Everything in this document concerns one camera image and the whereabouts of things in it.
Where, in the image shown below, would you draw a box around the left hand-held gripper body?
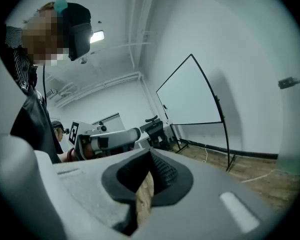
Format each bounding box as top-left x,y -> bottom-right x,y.
68,120 -> 111,161

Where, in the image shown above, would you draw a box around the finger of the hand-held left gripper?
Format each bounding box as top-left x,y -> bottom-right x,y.
89,127 -> 142,151

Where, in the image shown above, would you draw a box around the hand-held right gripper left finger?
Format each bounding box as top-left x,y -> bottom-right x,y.
34,148 -> 152,240

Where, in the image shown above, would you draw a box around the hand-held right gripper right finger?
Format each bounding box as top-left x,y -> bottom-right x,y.
137,148 -> 287,240

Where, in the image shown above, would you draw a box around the person's left forearm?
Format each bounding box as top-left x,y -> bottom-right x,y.
57,148 -> 76,163

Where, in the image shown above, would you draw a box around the person's left hand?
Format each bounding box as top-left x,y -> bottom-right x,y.
80,143 -> 95,161

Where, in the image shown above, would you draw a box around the black office chair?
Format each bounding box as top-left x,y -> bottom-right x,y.
139,114 -> 171,150

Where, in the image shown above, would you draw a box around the person's black vest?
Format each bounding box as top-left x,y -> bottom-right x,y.
0,41 -> 64,165

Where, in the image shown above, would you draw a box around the person's striped shirt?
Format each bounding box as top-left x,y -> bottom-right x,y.
4,25 -> 39,93

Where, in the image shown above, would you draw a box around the ceiling light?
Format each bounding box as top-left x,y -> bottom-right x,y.
89,30 -> 106,44

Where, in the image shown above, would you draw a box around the white ceiling pipes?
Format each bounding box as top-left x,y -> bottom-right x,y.
43,0 -> 161,110

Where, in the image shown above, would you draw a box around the teal hair clip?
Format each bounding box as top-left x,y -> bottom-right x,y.
53,0 -> 69,16

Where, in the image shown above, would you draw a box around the small dark tool on table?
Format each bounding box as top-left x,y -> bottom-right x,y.
278,76 -> 300,90

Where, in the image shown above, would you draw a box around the white floor cable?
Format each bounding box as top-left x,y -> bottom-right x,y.
201,146 -> 210,164
240,168 -> 279,184

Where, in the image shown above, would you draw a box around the black headset cable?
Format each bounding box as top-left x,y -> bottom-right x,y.
41,65 -> 48,106

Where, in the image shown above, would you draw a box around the black head-mounted camera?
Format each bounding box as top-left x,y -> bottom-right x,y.
62,2 -> 94,62

